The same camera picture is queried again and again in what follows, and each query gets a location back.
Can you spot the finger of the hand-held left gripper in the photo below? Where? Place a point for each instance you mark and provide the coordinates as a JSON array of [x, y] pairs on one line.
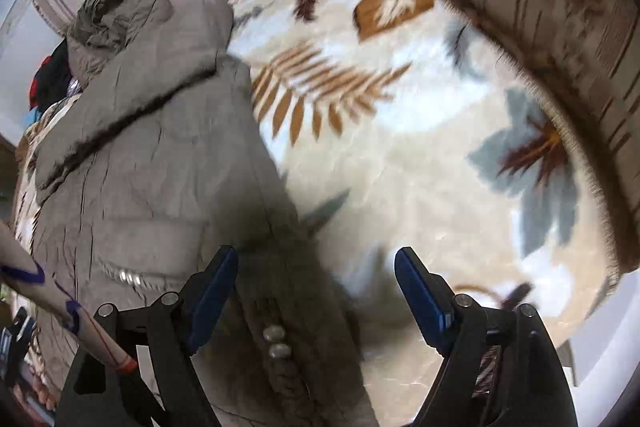
[[16, 337]]

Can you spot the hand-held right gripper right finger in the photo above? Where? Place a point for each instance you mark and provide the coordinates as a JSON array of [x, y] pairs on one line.
[[422, 302]]

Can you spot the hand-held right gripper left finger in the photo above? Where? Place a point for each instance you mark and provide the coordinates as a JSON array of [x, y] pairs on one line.
[[216, 294]]

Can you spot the khaki quilted jacket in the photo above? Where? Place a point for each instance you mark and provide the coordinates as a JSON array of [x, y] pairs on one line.
[[150, 167]]

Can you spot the pile of dark clothes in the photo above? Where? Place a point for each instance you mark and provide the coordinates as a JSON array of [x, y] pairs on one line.
[[50, 79]]

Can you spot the white rod with blue marks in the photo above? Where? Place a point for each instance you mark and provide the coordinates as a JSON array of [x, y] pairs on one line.
[[55, 299]]

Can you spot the leaf print fleece blanket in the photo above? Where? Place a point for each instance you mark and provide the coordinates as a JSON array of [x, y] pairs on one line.
[[400, 147]]

